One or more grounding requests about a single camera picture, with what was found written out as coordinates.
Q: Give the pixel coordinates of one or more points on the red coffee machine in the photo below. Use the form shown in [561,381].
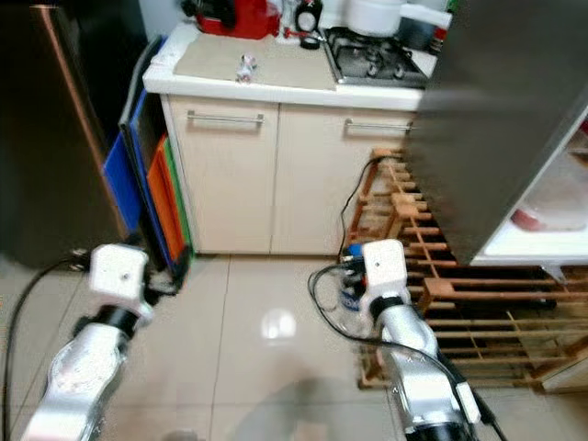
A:
[248,18]

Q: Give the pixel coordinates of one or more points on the red food pack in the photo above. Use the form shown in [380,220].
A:
[528,220]

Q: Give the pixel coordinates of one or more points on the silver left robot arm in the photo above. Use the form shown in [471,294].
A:
[83,377]

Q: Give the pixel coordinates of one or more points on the small white figurine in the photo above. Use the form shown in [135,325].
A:
[245,71]

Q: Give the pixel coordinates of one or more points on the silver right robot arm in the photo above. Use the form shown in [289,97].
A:
[418,377]

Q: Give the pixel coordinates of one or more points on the black white kitchen timer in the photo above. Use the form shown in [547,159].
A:
[308,16]

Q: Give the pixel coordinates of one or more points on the dark container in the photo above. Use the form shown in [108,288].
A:
[418,35]

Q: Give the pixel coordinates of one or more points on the orange tray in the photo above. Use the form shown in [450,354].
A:
[163,197]

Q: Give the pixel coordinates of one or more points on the beige counter mat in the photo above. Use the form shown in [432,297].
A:
[211,64]

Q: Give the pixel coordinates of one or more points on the blue tray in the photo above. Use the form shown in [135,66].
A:
[124,184]

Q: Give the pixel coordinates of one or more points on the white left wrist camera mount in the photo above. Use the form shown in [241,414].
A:
[119,276]

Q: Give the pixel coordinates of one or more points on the beige kitchen cabinet white countertop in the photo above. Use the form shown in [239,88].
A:
[220,193]

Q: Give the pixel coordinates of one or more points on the dark steel appliance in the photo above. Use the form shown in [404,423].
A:
[55,138]

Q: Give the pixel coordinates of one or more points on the clear bottle blue cap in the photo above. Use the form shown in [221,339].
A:
[349,308]

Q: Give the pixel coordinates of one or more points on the black gas stove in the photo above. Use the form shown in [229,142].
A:
[372,60]

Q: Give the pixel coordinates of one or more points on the wooden wine rack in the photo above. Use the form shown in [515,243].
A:
[469,289]

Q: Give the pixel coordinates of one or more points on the stainless steel fridge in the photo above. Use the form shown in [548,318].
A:
[487,110]

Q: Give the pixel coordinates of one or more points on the white plastic container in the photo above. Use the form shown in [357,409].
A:
[427,11]

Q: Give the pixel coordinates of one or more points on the white pot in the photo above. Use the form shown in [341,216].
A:
[372,14]

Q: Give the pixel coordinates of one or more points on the green tray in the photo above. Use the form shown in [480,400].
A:
[184,220]

